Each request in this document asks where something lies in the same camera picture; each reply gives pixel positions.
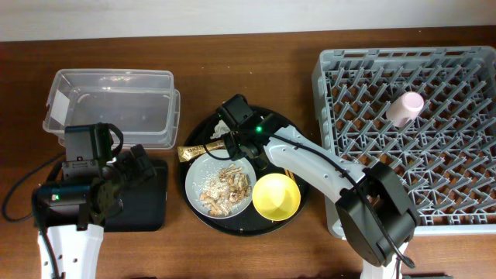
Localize pink cup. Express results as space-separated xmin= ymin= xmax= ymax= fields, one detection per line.
xmin=386 ymin=91 xmax=424 ymax=128

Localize grey dishwasher rack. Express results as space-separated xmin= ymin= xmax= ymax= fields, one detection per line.
xmin=312 ymin=46 xmax=495 ymax=236

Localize wooden chopstick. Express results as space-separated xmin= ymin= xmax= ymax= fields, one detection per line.
xmin=284 ymin=169 xmax=296 ymax=183

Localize round black serving tray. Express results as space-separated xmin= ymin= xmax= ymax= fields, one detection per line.
xmin=177 ymin=105 xmax=314 ymax=236

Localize clear plastic bin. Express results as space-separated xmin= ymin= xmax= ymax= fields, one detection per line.
xmin=43 ymin=68 xmax=181 ymax=150

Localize gold coffee sachet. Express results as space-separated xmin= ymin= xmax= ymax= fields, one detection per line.
xmin=177 ymin=140 xmax=226 ymax=162

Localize food scraps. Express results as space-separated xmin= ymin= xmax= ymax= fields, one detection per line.
xmin=199 ymin=164 xmax=251 ymax=218

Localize black rectangular tray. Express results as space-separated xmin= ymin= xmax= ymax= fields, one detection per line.
xmin=104 ymin=160 xmax=168 ymax=233

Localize grey plate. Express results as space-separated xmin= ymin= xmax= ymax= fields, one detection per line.
xmin=186 ymin=150 xmax=257 ymax=219

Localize crumpled white napkin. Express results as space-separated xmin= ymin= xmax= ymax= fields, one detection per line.
xmin=210 ymin=120 xmax=230 ymax=140

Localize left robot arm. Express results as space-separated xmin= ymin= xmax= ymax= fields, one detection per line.
xmin=31 ymin=123 xmax=157 ymax=278

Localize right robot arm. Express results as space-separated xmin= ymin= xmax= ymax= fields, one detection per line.
xmin=216 ymin=95 xmax=420 ymax=278

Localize yellow bowl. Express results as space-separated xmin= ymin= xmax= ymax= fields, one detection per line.
xmin=252 ymin=173 xmax=301 ymax=222

